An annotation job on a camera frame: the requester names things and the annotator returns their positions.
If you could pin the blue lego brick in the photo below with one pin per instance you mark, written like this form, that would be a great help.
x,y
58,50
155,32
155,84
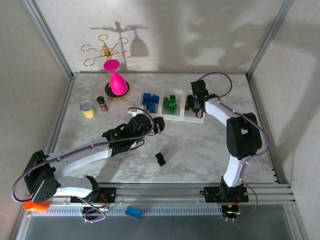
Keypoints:
x,y
155,98
145,102
151,107
146,96

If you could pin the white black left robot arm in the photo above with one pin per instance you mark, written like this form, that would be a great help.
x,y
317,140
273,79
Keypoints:
x,y
75,155

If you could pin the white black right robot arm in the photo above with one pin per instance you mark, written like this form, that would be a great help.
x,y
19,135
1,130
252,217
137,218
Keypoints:
x,y
235,172

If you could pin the white plastic sorting container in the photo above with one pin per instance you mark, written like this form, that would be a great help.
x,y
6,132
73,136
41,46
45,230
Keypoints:
x,y
197,120
140,100
182,100

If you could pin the small green lego brick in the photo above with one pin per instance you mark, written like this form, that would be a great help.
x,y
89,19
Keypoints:
x,y
172,98

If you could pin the black lego brick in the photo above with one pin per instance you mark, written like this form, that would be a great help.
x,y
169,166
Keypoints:
x,y
161,160

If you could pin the gold wine glass rack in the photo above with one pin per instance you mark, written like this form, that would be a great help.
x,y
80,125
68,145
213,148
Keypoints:
x,y
117,96

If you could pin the small spice bottle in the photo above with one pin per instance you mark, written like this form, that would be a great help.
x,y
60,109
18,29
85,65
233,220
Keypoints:
x,y
102,105

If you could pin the yellow tin can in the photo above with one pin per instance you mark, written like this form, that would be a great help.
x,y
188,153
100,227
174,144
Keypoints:
x,y
88,110

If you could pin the pink plastic wine glass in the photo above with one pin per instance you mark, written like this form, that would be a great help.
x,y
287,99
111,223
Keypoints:
x,y
117,82

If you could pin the blue bone-shaped toy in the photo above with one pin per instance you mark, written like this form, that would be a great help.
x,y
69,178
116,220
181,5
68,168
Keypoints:
x,y
133,212

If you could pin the orange plastic toy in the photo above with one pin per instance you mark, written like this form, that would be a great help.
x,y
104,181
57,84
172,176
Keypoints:
x,y
37,206

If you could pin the aluminium mounting rail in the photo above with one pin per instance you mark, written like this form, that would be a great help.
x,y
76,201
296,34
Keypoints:
x,y
162,192

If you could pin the aluminium side rail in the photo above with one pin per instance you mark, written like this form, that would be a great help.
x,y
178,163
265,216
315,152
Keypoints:
x,y
267,130
61,112

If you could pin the aluminium frame post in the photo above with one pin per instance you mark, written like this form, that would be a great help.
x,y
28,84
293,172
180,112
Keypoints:
x,y
270,37
48,37

